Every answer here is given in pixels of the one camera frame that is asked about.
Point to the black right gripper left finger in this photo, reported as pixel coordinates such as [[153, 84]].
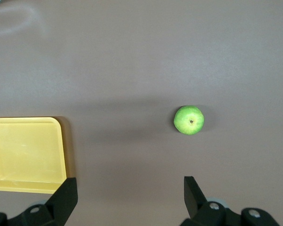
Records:
[[61, 200]]

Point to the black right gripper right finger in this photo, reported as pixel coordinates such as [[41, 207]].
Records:
[[195, 200]]

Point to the green apple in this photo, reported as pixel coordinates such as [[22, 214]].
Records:
[[189, 120]]

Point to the yellow plastic tray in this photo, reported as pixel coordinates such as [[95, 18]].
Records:
[[26, 150]]

